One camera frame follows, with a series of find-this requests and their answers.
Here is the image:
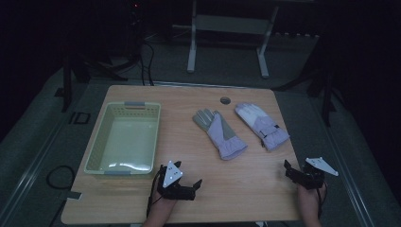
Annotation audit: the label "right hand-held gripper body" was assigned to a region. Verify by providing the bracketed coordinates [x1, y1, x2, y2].
[292, 156, 340, 191]

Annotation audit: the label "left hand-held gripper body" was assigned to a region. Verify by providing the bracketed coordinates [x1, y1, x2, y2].
[156, 160, 197, 201]

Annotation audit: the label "lavender white ski glove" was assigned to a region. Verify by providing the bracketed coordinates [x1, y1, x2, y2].
[192, 108, 249, 162]
[234, 101, 290, 152]

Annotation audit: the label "pale green plastic basket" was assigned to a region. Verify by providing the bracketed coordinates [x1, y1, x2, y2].
[83, 100, 162, 176]

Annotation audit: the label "person's right hand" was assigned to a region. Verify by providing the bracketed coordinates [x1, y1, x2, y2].
[296, 182, 328, 219]

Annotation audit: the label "person's left hand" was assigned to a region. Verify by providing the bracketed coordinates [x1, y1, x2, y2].
[150, 185, 178, 217]

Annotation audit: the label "black metal stand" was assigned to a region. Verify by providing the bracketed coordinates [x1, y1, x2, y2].
[54, 0, 144, 114]
[271, 34, 339, 128]

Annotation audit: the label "grey tape piece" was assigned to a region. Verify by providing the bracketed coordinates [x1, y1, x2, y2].
[63, 190, 84, 201]

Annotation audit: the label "black rectangular floor marker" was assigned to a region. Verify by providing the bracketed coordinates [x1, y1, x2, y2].
[68, 111, 92, 126]

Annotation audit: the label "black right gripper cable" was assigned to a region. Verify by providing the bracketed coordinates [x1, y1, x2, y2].
[316, 182, 329, 219]

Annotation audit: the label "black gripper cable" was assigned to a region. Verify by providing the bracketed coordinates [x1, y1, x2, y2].
[316, 182, 329, 219]
[146, 170, 163, 219]

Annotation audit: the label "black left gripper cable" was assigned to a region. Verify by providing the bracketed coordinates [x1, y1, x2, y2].
[146, 170, 163, 219]

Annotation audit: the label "black hanging cables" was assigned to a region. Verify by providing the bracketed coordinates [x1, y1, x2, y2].
[137, 40, 156, 87]

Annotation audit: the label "black looped floor cable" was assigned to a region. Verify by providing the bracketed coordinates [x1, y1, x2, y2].
[45, 165, 77, 191]

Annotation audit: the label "white metal desk frame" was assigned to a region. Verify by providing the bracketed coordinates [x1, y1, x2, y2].
[171, 0, 281, 79]

